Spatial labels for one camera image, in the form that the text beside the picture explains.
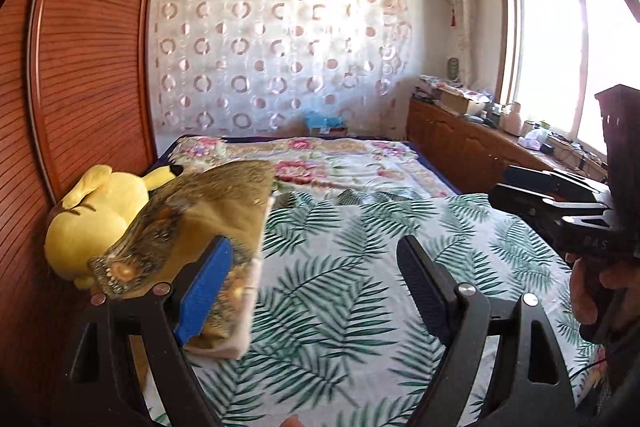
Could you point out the green capped bottle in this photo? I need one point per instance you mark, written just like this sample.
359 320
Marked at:
542 126

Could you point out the wooden low cabinet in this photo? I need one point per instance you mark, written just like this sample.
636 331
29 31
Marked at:
460 147

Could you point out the tissue pack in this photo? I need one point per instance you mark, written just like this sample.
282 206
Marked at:
534 141

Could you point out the circle patterned sheer curtain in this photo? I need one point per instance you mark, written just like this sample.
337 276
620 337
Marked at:
280 52

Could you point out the wooden slatted wardrobe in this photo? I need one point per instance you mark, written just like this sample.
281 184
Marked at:
90 57

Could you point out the wood framed window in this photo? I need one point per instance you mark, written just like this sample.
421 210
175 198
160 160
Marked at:
555 47

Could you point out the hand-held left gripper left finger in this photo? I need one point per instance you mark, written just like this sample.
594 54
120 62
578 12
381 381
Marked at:
205 292

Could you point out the yellow plush toy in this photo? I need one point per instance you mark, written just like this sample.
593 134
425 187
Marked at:
95 217

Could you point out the floral cloth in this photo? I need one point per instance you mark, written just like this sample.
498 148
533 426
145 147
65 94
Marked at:
450 84

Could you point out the person's left hand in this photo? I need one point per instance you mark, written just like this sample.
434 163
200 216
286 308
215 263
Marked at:
291 421

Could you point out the leaf print bed sheet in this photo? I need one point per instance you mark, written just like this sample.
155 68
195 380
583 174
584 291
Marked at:
350 282

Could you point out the white window curtain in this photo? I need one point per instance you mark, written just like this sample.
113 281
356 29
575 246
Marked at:
460 7

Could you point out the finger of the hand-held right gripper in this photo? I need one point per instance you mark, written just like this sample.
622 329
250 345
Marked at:
530 203
522 177

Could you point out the golden patterned garment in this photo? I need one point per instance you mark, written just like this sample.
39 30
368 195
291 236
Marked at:
215 202

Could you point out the blue plastic bag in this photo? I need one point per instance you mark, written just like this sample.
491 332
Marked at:
322 119

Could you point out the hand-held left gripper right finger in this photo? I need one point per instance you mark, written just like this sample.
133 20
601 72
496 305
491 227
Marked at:
425 292

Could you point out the floral quilt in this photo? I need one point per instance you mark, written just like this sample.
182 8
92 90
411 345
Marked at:
325 162

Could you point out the small round fan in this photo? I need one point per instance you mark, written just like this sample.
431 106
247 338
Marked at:
453 69

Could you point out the open cardboard box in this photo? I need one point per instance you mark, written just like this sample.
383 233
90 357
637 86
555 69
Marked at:
460 103

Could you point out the person's right hand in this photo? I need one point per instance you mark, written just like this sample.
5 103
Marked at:
582 292

